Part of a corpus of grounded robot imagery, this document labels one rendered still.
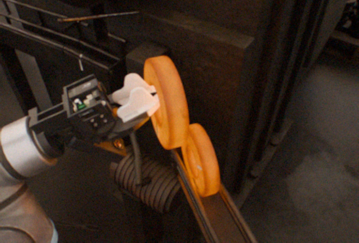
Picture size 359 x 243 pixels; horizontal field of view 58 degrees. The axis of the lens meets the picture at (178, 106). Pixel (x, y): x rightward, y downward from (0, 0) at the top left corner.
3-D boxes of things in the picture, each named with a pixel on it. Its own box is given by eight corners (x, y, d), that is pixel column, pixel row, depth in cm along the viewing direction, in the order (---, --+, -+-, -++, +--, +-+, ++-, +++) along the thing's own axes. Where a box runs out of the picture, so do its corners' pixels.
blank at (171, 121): (158, 40, 57) (140, 43, 56) (190, 88, 45) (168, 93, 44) (162, 109, 67) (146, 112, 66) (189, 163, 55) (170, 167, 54)
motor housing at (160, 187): (145, 217, 137) (132, 133, 99) (188, 247, 127) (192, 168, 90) (124, 242, 129) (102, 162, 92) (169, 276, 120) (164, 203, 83)
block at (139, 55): (153, 100, 107) (149, 37, 90) (173, 109, 103) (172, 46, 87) (132, 119, 100) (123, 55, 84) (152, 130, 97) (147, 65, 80)
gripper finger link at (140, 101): (166, 80, 48) (110, 106, 48) (177, 105, 52) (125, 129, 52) (160, 68, 50) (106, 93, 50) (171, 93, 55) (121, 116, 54)
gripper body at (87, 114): (106, 101, 46) (27, 138, 45) (128, 135, 52) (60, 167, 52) (96, 70, 51) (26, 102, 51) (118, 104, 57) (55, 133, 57)
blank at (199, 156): (201, 181, 80) (188, 185, 79) (188, 120, 78) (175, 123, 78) (226, 202, 65) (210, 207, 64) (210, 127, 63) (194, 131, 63)
